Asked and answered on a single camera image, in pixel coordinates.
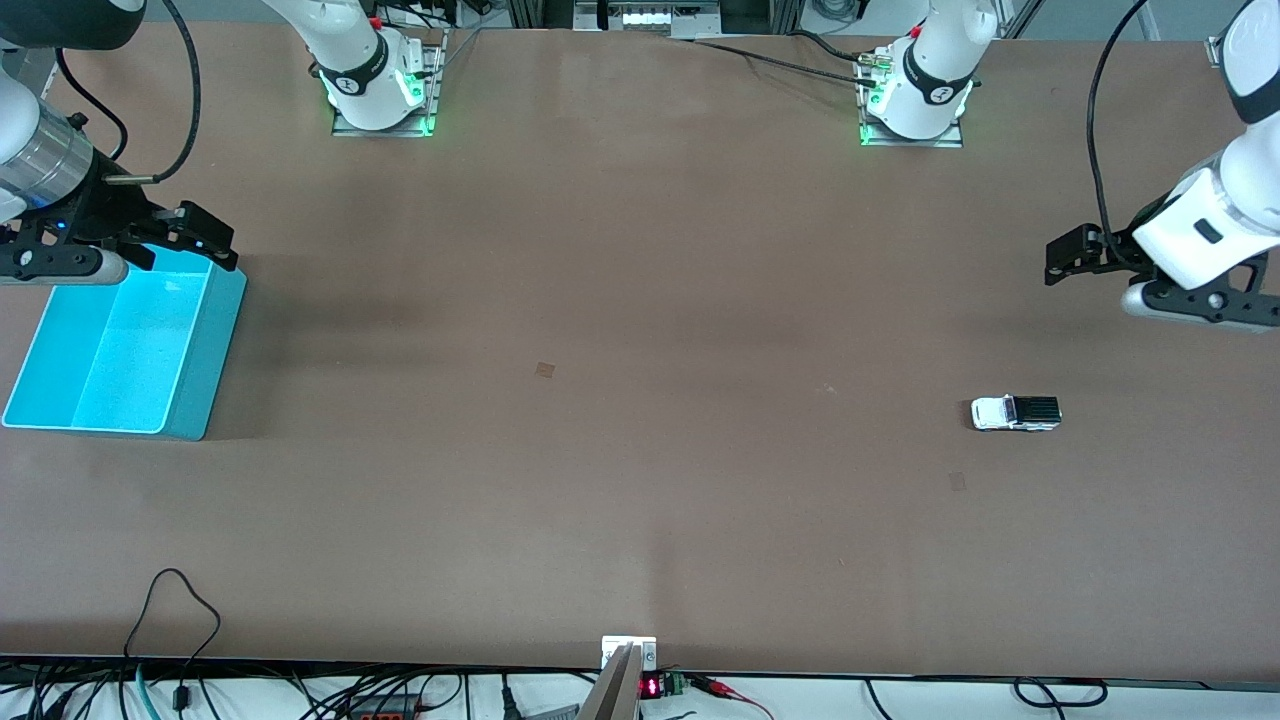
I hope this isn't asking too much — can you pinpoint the white jeep toy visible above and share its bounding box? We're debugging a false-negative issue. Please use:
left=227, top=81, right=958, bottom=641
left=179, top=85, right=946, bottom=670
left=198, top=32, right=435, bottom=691
left=971, top=394, right=1063, bottom=433

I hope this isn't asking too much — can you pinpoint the turquoise plastic bin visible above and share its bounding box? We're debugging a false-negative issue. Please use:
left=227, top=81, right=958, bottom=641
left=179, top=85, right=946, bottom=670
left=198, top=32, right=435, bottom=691
left=2, top=245, right=248, bottom=442

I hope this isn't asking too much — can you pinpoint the red clip lead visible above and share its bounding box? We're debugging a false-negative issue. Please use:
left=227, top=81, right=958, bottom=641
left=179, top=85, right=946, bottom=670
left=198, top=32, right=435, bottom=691
left=688, top=674, right=777, bottom=720

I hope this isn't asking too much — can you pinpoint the short black right arm cable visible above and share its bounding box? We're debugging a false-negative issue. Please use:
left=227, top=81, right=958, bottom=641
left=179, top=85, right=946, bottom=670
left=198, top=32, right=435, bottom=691
left=55, top=48, right=131, bottom=163

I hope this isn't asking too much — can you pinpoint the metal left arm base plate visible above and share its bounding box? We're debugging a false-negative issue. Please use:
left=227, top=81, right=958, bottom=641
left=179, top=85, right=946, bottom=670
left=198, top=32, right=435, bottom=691
left=858, top=45, right=964, bottom=150

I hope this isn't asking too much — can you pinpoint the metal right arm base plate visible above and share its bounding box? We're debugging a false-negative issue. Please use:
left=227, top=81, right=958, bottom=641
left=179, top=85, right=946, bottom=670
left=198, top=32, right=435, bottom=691
left=332, top=28, right=448, bottom=139

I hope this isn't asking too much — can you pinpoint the short black tabletop cable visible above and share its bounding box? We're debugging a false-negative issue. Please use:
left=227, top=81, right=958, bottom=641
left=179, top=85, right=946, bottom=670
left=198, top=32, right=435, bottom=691
left=790, top=30, right=873, bottom=65

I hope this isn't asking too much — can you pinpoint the black looped cable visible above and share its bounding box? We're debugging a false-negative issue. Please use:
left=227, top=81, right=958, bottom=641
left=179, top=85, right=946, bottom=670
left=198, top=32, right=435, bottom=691
left=123, top=568, right=222, bottom=713

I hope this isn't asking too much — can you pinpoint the long black tabletop cable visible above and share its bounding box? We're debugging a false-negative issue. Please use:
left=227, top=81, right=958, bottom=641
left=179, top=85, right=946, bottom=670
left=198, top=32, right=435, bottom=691
left=690, top=38, right=881, bottom=89

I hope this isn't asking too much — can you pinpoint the black coiled edge cable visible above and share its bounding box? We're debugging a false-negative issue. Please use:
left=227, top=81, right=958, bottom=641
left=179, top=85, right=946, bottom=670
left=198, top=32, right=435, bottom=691
left=1012, top=677, right=1110, bottom=710

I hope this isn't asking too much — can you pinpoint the aluminium frame light unit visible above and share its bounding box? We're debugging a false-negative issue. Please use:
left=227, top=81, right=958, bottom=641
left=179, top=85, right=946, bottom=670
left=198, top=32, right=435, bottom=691
left=572, top=0, right=723, bottom=32

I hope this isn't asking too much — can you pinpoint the white mount bracket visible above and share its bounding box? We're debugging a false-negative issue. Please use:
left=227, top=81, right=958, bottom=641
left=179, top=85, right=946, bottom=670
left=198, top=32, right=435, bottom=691
left=601, top=635, right=659, bottom=672

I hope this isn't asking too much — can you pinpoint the grey camera mount bar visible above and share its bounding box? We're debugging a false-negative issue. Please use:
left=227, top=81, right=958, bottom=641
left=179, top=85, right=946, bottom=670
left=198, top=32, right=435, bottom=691
left=577, top=643, right=644, bottom=720

